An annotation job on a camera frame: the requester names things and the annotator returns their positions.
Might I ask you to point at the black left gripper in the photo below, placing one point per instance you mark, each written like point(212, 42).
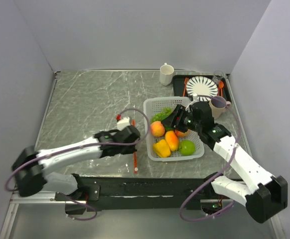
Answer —
point(131, 149)

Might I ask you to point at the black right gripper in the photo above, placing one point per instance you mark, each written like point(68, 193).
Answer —
point(180, 111)

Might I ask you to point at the clear zip bag orange zipper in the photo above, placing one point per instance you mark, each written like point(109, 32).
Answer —
point(134, 154)

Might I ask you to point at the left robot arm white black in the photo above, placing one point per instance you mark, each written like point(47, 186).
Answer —
point(36, 171)

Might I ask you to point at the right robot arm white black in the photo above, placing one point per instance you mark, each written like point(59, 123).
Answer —
point(262, 194)

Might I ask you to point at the peach right in basket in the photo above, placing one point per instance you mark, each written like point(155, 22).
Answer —
point(181, 134)

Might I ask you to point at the peach in basket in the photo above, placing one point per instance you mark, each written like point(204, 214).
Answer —
point(157, 129)
point(181, 134)

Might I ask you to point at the orange yellow mango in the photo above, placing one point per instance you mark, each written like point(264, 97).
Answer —
point(172, 140)

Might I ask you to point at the peach left in basket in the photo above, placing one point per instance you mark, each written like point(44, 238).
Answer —
point(157, 129)

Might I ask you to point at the white plastic perforated basket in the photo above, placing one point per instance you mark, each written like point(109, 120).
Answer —
point(154, 106)

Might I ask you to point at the green apple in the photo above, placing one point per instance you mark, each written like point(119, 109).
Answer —
point(186, 147)

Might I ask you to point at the yellow bell pepper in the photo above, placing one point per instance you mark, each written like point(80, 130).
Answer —
point(162, 149)

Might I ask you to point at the orange plastic fork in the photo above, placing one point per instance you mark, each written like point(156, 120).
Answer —
point(185, 83)

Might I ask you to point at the black white striped plate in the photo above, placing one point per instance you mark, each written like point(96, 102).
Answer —
point(202, 86)

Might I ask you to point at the beige mug purple inside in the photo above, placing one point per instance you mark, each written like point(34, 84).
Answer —
point(218, 105)

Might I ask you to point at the white ceramic mug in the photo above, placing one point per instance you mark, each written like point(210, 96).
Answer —
point(166, 73)

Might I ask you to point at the orange plastic spoon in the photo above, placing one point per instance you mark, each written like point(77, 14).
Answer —
point(220, 87)

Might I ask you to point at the clear glass cup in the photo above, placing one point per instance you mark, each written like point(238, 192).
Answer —
point(217, 76)

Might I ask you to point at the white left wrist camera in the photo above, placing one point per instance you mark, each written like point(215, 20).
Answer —
point(122, 122)

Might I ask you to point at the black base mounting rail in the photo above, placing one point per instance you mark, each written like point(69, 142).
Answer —
point(117, 193)

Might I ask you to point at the aluminium extrusion frame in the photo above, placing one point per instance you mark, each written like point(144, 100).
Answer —
point(42, 197)

